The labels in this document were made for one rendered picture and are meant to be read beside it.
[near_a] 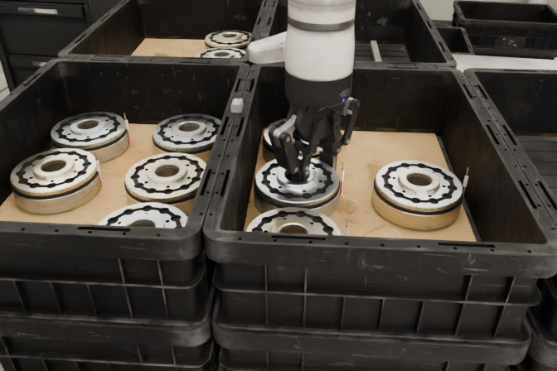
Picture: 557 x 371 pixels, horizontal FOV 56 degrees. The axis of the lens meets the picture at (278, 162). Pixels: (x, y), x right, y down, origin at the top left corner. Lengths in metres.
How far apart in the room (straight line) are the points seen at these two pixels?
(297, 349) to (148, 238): 0.18
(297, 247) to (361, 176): 0.28
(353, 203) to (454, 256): 0.23
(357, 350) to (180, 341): 0.17
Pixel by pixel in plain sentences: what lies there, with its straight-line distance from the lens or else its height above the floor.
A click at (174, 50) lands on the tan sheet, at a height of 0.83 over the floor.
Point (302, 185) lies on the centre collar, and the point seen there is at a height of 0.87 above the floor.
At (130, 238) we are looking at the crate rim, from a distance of 0.45.
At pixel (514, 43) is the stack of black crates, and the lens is 2.34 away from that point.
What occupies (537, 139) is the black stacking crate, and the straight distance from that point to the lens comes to 0.87.
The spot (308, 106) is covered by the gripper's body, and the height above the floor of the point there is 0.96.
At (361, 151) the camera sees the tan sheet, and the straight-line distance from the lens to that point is 0.75.
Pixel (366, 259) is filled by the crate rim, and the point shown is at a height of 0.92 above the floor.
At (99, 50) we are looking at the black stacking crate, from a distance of 0.99.
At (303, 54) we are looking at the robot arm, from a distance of 0.55.
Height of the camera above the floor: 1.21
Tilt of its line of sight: 32 degrees down
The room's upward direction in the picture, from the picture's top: straight up
